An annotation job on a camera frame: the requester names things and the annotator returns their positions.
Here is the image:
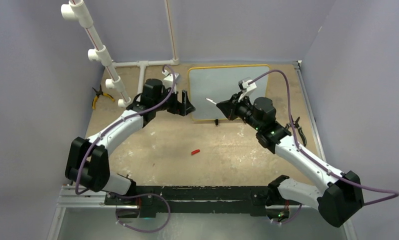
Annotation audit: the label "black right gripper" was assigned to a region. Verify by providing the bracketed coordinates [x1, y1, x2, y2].
[217, 91, 262, 132]

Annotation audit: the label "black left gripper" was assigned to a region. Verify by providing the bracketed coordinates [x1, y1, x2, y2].
[154, 85, 195, 117]

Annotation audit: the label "red-capped white marker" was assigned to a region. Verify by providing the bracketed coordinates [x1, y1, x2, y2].
[205, 98, 217, 106]

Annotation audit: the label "yellow-framed whiteboard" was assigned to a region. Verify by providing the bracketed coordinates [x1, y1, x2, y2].
[187, 64, 271, 121]

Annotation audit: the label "red marker cap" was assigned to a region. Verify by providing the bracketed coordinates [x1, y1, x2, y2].
[191, 149, 201, 156]

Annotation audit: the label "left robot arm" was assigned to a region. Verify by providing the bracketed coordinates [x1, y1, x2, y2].
[64, 78, 195, 205]

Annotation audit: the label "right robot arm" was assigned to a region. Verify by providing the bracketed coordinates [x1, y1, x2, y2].
[216, 93, 364, 228]

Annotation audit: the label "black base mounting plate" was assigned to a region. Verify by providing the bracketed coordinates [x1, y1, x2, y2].
[104, 185, 299, 222]

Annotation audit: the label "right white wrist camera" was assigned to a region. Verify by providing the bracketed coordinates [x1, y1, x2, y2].
[238, 78, 257, 103]

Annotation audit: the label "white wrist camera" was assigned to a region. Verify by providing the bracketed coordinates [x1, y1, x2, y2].
[162, 70, 181, 89]
[238, 78, 257, 103]

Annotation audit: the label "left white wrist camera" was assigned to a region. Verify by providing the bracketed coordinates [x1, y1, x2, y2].
[162, 70, 181, 89]

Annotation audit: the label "green-handled pliers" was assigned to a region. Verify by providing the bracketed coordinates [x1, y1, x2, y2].
[293, 116, 308, 147]

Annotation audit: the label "yellow-handled pliers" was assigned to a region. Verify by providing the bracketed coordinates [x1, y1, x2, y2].
[91, 85, 115, 110]

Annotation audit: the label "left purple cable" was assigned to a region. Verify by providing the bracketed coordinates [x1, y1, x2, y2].
[74, 64, 177, 234]

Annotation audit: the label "white PVC pipe frame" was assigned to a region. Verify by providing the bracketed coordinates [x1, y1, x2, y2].
[60, 0, 180, 107]

